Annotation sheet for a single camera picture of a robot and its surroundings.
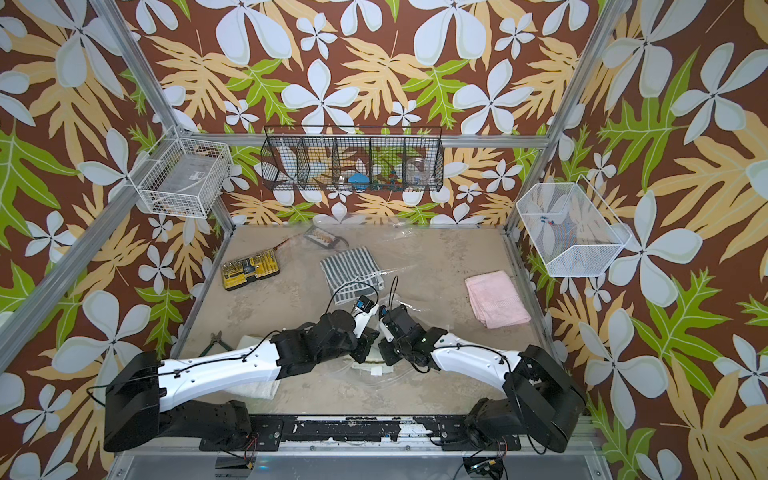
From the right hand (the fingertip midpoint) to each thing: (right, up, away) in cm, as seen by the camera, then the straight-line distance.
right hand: (380, 345), depth 86 cm
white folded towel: (-31, -10, -8) cm, 33 cm away
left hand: (+1, +6, -10) cm, 12 cm away
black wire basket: (-9, +59, +12) cm, 61 cm away
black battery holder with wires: (-23, +33, +29) cm, 49 cm away
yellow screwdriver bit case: (-45, +22, +18) cm, 53 cm away
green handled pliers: (-51, 0, +4) cm, 51 cm away
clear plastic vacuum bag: (+16, +21, +22) cm, 35 cm away
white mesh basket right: (+55, +34, -2) cm, 64 cm away
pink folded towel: (+38, +12, +10) cm, 41 cm away
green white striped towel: (-10, +20, +16) cm, 27 cm away
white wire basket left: (-59, +50, +1) cm, 77 cm away
